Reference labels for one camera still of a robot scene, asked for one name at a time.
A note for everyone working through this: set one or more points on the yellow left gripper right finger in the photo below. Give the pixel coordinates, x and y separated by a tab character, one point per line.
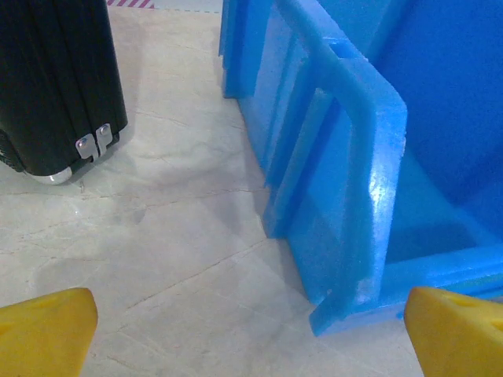
460	337

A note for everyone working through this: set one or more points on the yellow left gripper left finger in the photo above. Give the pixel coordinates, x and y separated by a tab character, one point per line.
43	334

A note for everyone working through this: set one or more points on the blue plastic bin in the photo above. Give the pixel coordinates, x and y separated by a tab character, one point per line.
334	196

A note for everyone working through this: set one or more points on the black hard case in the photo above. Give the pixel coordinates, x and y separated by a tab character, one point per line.
59	78

